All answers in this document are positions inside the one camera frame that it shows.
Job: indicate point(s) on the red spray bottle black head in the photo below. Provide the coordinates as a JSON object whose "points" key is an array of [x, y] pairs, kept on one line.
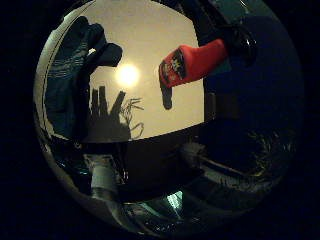
{"points": [[196, 61]]}

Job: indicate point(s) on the blue striped cloth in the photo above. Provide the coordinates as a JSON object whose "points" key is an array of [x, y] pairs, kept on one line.
{"points": [[66, 76]]}

